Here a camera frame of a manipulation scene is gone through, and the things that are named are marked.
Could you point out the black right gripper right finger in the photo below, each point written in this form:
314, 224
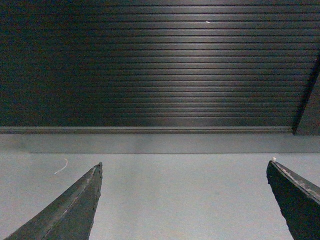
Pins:
298, 200

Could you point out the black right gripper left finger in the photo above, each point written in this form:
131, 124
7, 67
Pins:
70, 216

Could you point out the black slatted checkout counter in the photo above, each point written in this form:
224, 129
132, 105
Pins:
159, 76

